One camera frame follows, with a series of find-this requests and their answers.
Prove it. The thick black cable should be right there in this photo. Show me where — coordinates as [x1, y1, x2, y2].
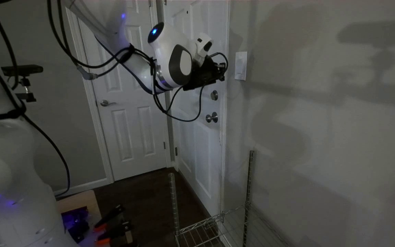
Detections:
[0, 1, 72, 196]

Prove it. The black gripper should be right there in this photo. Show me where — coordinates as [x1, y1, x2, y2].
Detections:
[182, 55, 227, 92]

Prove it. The black orange clamp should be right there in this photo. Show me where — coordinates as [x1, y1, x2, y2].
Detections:
[99, 218, 134, 244]
[93, 203, 126, 229]

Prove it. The chrome wire shelf rack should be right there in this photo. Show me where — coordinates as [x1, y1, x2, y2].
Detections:
[167, 148, 299, 247]

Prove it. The silver round door knob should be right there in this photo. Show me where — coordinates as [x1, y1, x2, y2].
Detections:
[204, 111, 219, 125]

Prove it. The silver lever door handle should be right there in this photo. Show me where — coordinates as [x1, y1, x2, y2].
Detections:
[97, 99, 116, 110]

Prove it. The white panelled entry door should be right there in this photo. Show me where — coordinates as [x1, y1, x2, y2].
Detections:
[162, 0, 230, 217]

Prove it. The black camera on stand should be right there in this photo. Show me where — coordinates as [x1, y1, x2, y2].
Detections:
[0, 63, 45, 104]

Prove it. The white wall light switch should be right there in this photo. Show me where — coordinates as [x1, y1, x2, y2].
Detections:
[233, 51, 248, 82]

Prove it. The white interior door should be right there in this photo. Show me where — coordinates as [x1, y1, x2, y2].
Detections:
[66, 0, 173, 183]

